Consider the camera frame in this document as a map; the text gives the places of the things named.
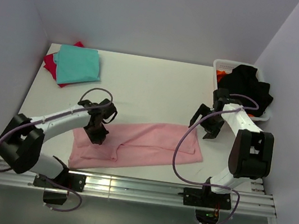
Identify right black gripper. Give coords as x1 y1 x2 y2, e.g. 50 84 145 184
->
188 102 228 142

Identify pink t shirt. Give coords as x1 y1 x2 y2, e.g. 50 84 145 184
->
67 107 209 189

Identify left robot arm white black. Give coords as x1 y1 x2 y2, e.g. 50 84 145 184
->
0 99 117 188

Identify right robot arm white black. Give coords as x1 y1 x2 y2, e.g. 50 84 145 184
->
189 89 274 207

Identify orange t shirt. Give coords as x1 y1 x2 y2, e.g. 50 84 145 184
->
216 70 227 83

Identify black t shirt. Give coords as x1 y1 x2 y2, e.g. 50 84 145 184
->
218 65 273 117

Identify white plastic basket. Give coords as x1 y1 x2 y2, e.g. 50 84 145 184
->
213 59 271 122

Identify folded teal t shirt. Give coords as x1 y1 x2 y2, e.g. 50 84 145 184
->
53 44 100 84

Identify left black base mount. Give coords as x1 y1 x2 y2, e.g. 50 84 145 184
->
30 153 90 210

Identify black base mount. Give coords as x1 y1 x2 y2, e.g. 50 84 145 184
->
30 153 90 210
178 187 232 224

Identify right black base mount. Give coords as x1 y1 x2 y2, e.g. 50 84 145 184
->
178 187 232 224

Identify aluminium rail frame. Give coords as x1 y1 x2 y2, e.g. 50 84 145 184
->
0 172 277 224

